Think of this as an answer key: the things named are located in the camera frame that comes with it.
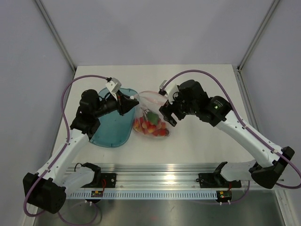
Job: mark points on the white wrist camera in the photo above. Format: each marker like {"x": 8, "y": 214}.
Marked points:
{"x": 168, "y": 89}
{"x": 113, "y": 85}

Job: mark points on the right aluminium frame post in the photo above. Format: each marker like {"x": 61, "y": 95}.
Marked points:
{"x": 258, "y": 34}

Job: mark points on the blue transparent plastic tray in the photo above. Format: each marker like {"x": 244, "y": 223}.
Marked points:
{"x": 111, "y": 129}

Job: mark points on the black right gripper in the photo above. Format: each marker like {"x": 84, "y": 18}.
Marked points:
{"x": 167, "y": 111}

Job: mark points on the aluminium frame post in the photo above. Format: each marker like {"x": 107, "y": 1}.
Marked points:
{"x": 51, "y": 26}
{"x": 258, "y": 34}

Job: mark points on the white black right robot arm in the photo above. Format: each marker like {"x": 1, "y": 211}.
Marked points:
{"x": 270, "y": 160}

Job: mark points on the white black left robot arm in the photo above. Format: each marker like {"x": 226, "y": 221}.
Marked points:
{"x": 48, "y": 188}

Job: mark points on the clear pink zip top bag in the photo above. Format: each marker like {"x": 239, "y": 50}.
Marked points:
{"x": 151, "y": 100}

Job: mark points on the red strawberry bunch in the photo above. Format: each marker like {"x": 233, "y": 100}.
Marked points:
{"x": 150, "y": 124}

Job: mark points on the left aluminium frame post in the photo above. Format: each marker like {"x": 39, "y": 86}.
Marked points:
{"x": 51, "y": 26}

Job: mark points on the white slotted cable duct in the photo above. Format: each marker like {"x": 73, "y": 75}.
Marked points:
{"x": 143, "y": 195}

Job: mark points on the aluminium mounting rail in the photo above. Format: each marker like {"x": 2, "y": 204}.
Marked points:
{"x": 157, "y": 176}

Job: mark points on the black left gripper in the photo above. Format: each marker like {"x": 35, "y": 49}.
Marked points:
{"x": 126, "y": 103}

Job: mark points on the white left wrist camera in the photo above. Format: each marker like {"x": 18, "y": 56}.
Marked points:
{"x": 113, "y": 85}

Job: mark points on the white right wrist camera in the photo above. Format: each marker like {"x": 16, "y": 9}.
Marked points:
{"x": 168, "y": 89}

